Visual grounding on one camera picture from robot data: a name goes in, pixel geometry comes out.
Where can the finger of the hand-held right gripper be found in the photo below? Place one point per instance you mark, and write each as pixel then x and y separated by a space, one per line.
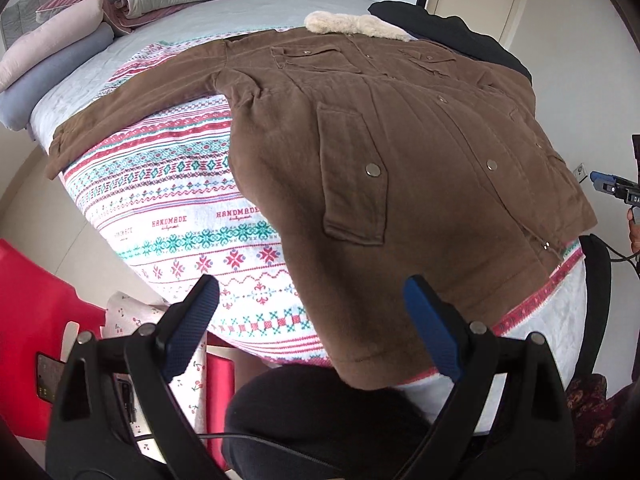
pixel 602 182

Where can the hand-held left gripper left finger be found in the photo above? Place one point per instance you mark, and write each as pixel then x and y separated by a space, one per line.
pixel 192 327

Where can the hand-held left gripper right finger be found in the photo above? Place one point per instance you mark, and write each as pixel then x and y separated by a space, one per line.
pixel 432 327

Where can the brown jacket with fur collar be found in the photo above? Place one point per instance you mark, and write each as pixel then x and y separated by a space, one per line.
pixel 425 150

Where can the person's right hand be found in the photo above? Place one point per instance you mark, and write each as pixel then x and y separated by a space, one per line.
pixel 634 232

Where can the white cherry print cloth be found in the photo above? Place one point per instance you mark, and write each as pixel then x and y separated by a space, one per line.
pixel 185 390

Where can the red shiny cloth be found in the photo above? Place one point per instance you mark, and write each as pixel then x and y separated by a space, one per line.
pixel 220 385

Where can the person's black trouser leg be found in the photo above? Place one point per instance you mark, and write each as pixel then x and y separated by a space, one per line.
pixel 320 420

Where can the dark smartphone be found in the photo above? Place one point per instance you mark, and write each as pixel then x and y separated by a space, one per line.
pixel 49 377

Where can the red and green patterned blanket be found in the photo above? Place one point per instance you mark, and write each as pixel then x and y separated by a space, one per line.
pixel 200 170

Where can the red plastic chair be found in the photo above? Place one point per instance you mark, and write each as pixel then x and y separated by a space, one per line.
pixel 35 300

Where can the maroon patterned cloth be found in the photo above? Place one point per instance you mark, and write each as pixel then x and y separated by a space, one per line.
pixel 595 410

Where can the black garment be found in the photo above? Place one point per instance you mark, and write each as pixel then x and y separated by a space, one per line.
pixel 450 30

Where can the grey-blue pillow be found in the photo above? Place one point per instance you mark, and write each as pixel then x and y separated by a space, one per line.
pixel 45 80

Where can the bed with grey sheet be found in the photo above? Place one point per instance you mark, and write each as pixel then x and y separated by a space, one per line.
pixel 150 35

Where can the pink striped folded cloth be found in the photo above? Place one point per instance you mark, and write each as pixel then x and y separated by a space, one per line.
pixel 145 17

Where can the pink pillow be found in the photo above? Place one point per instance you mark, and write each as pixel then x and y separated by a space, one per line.
pixel 55 35

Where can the wall socket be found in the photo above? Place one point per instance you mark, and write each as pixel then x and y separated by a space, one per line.
pixel 580 170

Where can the black chair frame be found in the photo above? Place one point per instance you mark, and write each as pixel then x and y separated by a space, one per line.
pixel 597 300

